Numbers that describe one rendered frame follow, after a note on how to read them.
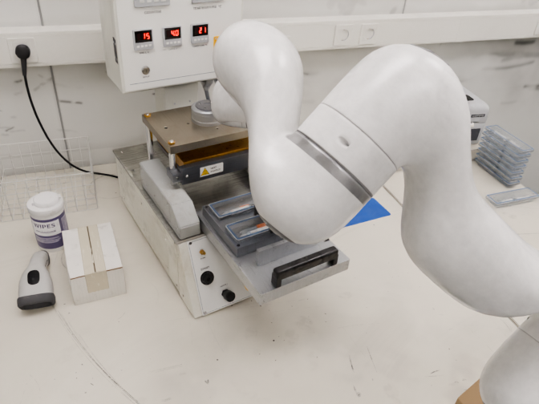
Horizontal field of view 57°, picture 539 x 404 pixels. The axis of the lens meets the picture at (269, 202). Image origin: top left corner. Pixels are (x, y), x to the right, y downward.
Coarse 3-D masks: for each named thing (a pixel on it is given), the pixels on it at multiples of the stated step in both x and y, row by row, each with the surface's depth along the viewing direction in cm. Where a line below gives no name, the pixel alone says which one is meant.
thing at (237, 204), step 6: (234, 198) 113; (240, 198) 113; (246, 198) 113; (252, 198) 114; (210, 204) 110; (216, 204) 111; (222, 204) 111; (228, 204) 111; (234, 204) 111; (240, 204) 111; (246, 204) 111; (252, 204) 111; (216, 210) 109; (222, 210) 109; (228, 210) 109; (234, 210) 109; (240, 210) 109
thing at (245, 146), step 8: (160, 144) 126; (216, 144) 122; (224, 144) 122; (232, 144) 122; (240, 144) 122; (248, 144) 123; (184, 152) 117; (192, 152) 118; (200, 152) 118; (208, 152) 118; (216, 152) 118; (224, 152) 119; (232, 152) 120; (176, 160) 117; (184, 160) 114; (192, 160) 115; (200, 160) 116
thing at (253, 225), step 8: (256, 216) 108; (232, 224) 105; (240, 224) 105; (248, 224) 105; (256, 224) 106; (264, 224) 106; (232, 232) 103; (240, 232) 103; (248, 232) 103; (256, 232) 103
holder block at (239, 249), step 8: (208, 208) 111; (208, 216) 110; (240, 216) 109; (248, 216) 109; (216, 224) 107; (224, 224) 106; (224, 232) 104; (224, 240) 105; (232, 240) 102; (248, 240) 103; (256, 240) 103; (264, 240) 103; (272, 240) 105; (232, 248) 103; (240, 248) 101; (248, 248) 102; (256, 248) 103; (240, 256) 102
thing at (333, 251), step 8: (328, 248) 100; (336, 248) 100; (312, 256) 98; (320, 256) 98; (328, 256) 99; (336, 256) 100; (288, 264) 95; (296, 264) 96; (304, 264) 96; (312, 264) 97; (320, 264) 99; (336, 264) 102; (280, 272) 94; (288, 272) 95; (296, 272) 96; (272, 280) 96; (280, 280) 95
